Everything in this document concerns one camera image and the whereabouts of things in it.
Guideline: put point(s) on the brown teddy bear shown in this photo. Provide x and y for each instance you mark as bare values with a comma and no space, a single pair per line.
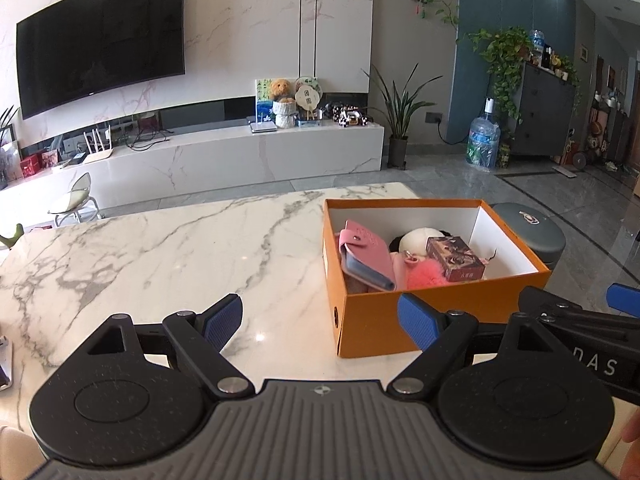
282,89

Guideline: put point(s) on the dark shelf rack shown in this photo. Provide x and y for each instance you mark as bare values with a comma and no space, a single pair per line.
607,130

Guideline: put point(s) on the black white toy vehicles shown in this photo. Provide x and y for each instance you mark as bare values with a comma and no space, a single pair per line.
350,116

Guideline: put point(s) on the silver flat device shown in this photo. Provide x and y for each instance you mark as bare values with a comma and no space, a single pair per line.
5,365

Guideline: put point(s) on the small blue water bottle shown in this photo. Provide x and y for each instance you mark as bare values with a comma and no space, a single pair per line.
537,41

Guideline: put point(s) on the dark wall outlet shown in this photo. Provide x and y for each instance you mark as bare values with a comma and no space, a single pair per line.
433,118

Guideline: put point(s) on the round paper fan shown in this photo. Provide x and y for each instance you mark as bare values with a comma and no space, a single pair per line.
307,95

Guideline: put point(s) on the wooden floor board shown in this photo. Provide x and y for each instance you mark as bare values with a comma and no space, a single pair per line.
564,172

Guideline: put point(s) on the small potted plants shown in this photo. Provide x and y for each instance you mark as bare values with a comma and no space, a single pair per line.
562,67

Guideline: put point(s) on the green patterned can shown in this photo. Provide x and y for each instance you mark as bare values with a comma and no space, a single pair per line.
504,155

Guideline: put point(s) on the silver flat box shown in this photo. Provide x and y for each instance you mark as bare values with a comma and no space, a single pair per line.
263,127

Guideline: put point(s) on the small green leaf ornament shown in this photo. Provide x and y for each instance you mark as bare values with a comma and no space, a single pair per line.
12,237

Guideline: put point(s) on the beige upholstered seat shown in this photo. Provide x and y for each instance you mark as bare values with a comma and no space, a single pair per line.
17,455

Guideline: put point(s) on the dark grey drawer cabinet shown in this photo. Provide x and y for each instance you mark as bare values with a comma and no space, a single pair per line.
542,115

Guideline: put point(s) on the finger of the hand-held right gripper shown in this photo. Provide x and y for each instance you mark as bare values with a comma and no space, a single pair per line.
550,302
624,299

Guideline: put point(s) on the trailing pothos plant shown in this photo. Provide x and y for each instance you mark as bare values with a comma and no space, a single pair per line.
505,50

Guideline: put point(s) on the pink snap wallet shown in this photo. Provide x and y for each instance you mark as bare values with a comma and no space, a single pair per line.
367,260

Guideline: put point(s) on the blue flat box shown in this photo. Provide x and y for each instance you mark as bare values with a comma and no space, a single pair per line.
310,123

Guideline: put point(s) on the white water jug pump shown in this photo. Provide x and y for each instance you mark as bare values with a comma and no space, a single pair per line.
490,107

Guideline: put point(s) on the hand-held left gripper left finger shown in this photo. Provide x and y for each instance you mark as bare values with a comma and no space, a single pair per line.
222,321

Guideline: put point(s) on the red gift box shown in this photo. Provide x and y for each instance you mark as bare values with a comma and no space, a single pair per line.
31,166

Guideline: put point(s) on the white panda plush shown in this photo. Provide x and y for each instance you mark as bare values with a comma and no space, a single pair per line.
422,240

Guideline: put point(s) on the black wall television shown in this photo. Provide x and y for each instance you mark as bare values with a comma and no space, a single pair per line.
100,45

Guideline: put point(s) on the white marble television console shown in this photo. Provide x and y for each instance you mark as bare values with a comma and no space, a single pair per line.
225,160

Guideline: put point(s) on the green blue painting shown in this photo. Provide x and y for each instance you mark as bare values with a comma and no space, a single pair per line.
262,105

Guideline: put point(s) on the black weight plate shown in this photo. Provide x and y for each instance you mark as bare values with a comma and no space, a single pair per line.
580,160

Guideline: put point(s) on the orange cardboard box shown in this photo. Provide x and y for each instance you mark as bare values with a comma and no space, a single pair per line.
375,320

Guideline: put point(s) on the potted long-leaf plant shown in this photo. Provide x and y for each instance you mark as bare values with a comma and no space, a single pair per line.
398,152

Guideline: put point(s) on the dark grey round bin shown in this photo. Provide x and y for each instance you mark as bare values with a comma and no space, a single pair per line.
535,240

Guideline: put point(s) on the white router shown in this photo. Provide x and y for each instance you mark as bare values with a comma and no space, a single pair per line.
99,156

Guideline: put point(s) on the small white chair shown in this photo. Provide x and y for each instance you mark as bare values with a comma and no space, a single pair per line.
75,200

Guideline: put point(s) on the small dark card box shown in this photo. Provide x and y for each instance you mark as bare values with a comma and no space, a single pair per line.
455,260

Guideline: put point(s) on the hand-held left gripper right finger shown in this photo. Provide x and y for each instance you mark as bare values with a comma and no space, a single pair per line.
417,327

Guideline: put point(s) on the large blue water jug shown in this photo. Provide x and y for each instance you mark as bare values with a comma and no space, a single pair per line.
482,142

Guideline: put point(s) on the person's right hand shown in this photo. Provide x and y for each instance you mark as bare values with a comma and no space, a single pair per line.
633,437

